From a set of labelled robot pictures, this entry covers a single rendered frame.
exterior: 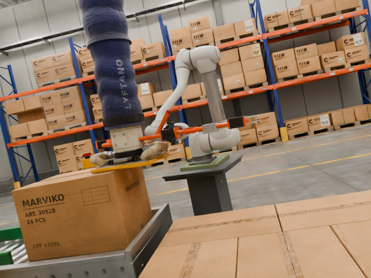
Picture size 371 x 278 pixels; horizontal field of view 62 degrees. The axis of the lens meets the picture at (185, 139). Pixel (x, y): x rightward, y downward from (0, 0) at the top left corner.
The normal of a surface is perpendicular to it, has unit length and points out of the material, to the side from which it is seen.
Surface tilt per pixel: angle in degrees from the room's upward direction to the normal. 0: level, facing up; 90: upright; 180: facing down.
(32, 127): 90
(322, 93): 90
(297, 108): 90
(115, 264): 90
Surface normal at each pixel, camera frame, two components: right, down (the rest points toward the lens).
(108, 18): 0.42, -0.02
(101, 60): -0.32, -0.14
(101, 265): -0.19, 0.10
